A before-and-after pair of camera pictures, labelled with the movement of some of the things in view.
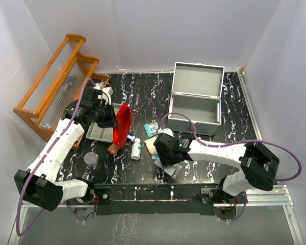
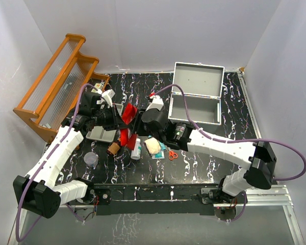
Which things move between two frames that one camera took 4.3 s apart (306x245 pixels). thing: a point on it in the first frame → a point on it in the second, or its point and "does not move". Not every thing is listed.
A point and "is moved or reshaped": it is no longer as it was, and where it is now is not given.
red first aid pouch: (123, 116) is moved or reshaped
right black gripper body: (167, 157) → (161, 137)
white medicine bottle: (136, 149) does not move
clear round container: (91, 159) does not move
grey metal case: (197, 93) does not move
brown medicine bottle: (113, 149) does not move
